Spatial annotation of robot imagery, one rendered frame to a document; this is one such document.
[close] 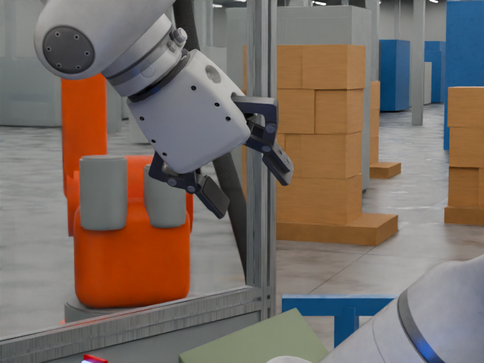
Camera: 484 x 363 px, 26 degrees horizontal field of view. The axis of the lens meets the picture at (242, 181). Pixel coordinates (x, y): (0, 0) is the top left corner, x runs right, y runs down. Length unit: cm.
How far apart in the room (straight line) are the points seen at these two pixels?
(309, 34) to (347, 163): 291
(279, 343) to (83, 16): 48
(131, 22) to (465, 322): 40
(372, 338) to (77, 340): 73
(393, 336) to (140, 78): 35
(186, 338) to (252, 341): 66
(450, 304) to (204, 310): 91
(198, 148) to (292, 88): 758
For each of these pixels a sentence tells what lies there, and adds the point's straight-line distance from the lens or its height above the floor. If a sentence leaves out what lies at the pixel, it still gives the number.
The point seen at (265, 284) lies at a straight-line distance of 194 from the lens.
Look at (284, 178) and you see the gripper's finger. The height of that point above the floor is 129.
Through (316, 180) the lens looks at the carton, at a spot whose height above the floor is 49.
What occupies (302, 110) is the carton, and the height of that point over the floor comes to 106.
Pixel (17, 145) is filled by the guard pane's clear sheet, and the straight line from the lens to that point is 158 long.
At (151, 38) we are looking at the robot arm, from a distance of 99.
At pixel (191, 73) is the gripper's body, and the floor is 140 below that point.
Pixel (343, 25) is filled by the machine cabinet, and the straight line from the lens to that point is 1110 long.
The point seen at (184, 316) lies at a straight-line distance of 182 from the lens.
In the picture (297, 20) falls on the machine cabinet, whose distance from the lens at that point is 1124.
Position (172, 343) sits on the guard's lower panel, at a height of 94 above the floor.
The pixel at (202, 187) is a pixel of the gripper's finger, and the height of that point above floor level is 128.
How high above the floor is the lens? 140
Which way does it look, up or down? 6 degrees down
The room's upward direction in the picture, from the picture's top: straight up
